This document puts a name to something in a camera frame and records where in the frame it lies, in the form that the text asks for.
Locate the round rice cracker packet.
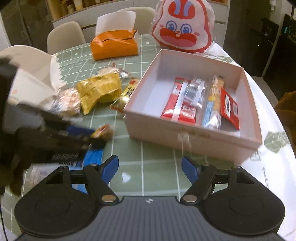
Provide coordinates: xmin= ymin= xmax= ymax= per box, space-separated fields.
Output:
xmin=50 ymin=87 xmax=81 ymax=116

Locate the small brown snack packet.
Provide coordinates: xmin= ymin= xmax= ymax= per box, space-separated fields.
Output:
xmin=91 ymin=124 xmax=114 ymax=141

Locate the blue wafer snack pack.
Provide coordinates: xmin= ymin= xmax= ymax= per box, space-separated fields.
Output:
xmin=29 ymin=149 xmax=104 ymax=189

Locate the gold foil snack packet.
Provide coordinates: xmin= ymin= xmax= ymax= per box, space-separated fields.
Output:
xmin=76 ymin=73 xmax=122 ymax=115

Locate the yellow senbei cracker packet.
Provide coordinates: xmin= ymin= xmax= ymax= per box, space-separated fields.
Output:
xmin=110 ymin=78 xmax=140 ymax=113

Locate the red snack packet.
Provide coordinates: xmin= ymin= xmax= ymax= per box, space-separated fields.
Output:
xmin=220 ymin=87 xmax=240 ymax=131

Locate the green grid tablecloth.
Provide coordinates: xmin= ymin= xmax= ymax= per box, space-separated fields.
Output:
xmin=0 ymin=34 xmax=234 ymax=237

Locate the large cream snack bag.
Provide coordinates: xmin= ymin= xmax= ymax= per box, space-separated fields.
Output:
xmin=0 ymin=54 xmax=68 ymax=134

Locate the clear wrapped biscuit stick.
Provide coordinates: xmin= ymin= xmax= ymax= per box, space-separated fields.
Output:
xmin=202 ymin=75 xmax=224 ymax=131

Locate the pink cardboard box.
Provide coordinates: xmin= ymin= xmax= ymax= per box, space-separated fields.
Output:
xmin=124 ymin=49 xmax=262 ymax=163

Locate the clear wrapped small snack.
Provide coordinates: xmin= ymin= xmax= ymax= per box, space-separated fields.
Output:
xmin=184 ymin=79 xmax=207 ymax=109

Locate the orange tissue box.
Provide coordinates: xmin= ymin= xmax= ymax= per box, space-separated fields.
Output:
xmin=90 ymin=30 xmax=139 ymax=61

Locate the brown cloth on chair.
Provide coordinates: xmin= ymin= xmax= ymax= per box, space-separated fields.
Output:
xmin=274 ymin=91 xmax=295 ymax=151

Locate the rabbit face snack bag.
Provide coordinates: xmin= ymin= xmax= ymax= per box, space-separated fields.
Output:
xmin=151 ymin=0 xmax=216 ymax=54

